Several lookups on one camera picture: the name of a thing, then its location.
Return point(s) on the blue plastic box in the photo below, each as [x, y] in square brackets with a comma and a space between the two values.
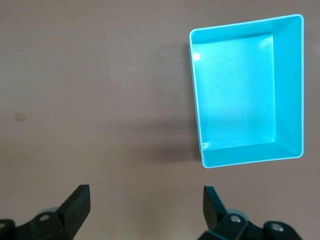
[235, 95]

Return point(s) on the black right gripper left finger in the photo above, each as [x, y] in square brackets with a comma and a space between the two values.
[72, 210]

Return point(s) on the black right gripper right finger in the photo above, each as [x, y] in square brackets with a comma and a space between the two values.
[212, 210]

